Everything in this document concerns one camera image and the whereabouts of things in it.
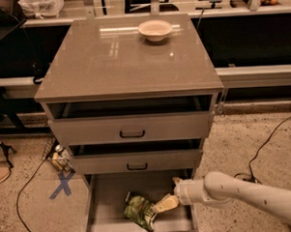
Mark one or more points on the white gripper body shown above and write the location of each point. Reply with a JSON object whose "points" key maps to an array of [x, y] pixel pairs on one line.
{"points": [[183, 191]]}

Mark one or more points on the green jalapeno chip bag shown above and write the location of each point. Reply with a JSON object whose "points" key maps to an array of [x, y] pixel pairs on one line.
{"points": [[140, 210]]}

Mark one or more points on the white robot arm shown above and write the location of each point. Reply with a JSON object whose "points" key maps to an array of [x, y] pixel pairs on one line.
{"points": [[217, 189]]}

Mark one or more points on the top grey drawer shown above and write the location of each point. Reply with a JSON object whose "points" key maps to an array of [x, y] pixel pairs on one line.
{"points": [[105, 122]]}

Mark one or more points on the grey drawer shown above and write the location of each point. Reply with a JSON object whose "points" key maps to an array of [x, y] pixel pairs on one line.
{"points": [[106, 202], [136, 156], [105, 122]]}

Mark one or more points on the bottom grey drawer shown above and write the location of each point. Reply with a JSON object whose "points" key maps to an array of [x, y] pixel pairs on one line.
{"points": [[106, 202]]}

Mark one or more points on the grey drawer cabinet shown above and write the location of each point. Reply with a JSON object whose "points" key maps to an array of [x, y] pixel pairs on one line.
{"points": [[108, 60]]}

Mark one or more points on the middle grey drawer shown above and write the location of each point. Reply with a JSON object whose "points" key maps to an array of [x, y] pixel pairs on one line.
{"points": [[136, 156]]}

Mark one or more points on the white plastic bag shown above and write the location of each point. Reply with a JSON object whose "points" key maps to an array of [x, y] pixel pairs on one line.
{"points": [[40, 9]]}

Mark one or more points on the blue tape cross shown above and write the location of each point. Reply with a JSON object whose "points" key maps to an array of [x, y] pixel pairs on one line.
{"points": [[63, 185]]}

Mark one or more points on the white bowl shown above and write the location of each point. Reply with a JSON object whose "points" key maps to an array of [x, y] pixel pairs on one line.
{"points": [[155, 30]]}

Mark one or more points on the black tripod stand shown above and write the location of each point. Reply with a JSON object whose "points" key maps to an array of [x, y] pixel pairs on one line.
{"points": [[10, 107]]}

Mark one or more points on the black chair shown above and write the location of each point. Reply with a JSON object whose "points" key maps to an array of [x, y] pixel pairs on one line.
{"points": [[11, 17]]}

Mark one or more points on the wire basket with bottles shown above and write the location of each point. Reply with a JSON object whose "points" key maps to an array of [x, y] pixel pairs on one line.
{"points": [[57, 156]]}

